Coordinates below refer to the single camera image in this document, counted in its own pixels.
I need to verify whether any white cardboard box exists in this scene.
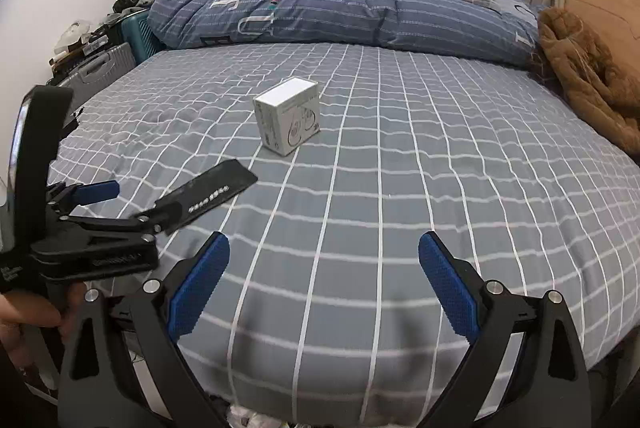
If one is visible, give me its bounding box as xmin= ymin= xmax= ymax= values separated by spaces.
xmin=252 ymin=77 xmax=321 ymax=157

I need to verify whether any white round object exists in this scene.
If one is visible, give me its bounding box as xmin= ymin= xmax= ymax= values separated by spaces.
xmin=55 ymin=19 xmax=92 ymax=52

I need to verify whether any grey checked bed sheet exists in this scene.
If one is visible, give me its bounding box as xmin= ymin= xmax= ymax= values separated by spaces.
xmin=47 ymin=41 xmax=640 ymax=424

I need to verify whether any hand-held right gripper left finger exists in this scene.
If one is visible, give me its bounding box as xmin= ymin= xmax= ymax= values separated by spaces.
xmin=57 ymin=231 xmax=231 ymax=428

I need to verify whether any brown fleece coat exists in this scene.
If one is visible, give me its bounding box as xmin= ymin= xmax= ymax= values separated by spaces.
xmin=537 ymin=6 xmax=640 ymax=149

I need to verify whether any blue checked quilt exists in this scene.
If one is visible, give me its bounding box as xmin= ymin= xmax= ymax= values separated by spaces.
xmin=147 ymin=0 xmax=545 ymax=69

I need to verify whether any teal suitcase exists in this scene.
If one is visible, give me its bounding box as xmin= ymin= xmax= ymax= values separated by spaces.
xmin=120 ymin=8 xmax=164 ymax=64

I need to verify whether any person's left hand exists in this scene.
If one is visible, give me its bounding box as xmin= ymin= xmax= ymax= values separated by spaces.
xmin=0 ymin=281 xmax=89 ymax=360

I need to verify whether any grey suitcase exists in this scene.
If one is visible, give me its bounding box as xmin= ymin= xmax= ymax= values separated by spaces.
xmin=50 ymin=42 xmax=138 ymax=90

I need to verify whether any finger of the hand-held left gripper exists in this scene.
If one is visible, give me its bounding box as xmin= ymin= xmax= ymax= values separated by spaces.
xmin=47 ymin=180 xmax=121 ymax=214
xmin=60 ymin=201 xmax=187 ymax=242

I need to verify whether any black foil sachet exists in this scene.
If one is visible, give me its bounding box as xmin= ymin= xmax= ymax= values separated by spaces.
xmin=160 ymin=158 xmax=259 ymax=236

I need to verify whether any black tangled object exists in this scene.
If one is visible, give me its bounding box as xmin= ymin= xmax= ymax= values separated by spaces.
xmin=112 ymin=0 xmax=152 ymax=15

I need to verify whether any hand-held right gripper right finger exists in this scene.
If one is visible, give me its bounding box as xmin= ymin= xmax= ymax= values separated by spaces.
xmin=417 ymin=231 xmax=593 ymax=428

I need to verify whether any wooden headboard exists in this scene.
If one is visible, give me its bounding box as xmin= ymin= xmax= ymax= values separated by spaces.
xmin=565 ymin=0 xmax=640 ymax=49

